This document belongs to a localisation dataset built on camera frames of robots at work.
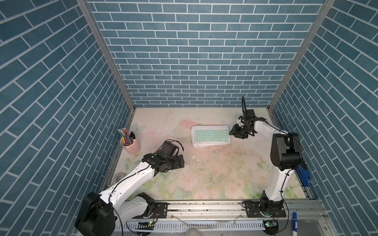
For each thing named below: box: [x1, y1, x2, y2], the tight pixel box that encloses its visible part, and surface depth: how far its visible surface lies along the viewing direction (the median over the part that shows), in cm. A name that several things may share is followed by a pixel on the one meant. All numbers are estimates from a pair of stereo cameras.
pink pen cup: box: [120, 136, 142, 156], surface depth 91 cm
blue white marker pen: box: [292, 211, 298, 236], surface depth 71 cm
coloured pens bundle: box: [117, 127, 136, 146], surface depth 88 cm
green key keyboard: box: [192, 124, 231, 145], surface depth 102 cm
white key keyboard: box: [189, 128, 231, 148], surface depth 100 cm
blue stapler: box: [295, 164, 310, 187], surface depth 88 cm
